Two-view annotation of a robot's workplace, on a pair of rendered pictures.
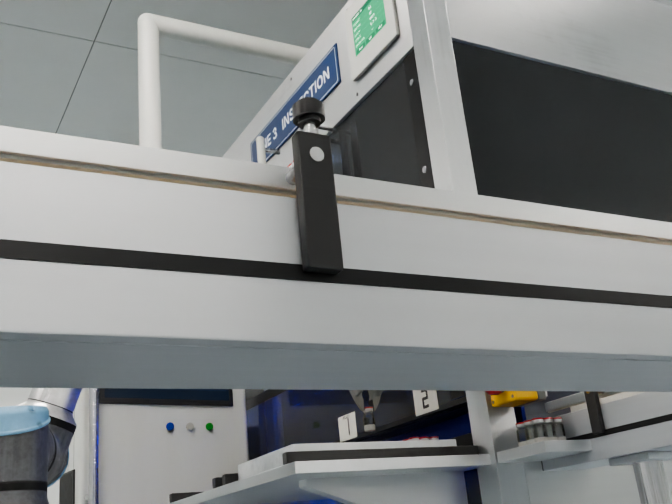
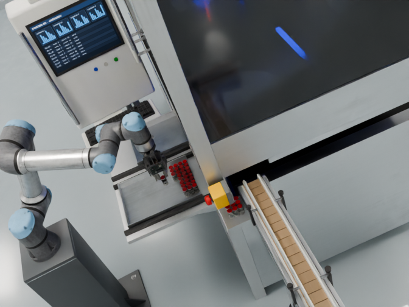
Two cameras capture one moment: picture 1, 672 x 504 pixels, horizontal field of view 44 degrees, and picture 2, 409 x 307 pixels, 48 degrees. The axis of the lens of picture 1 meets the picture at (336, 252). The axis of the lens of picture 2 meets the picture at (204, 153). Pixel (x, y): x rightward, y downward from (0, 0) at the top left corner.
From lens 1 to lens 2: 1.90 m
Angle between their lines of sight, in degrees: 69
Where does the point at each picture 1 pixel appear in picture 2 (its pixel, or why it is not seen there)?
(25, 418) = (25, 232)
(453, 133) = (171, 77)
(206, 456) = (120, 72)
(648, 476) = not seen: hidden behind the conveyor
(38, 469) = (39, 238)
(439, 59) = (150, 27)
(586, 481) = not seen: hidden behind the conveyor
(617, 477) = (283, 185)
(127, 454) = (81, 89)
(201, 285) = not seen: outside the picture
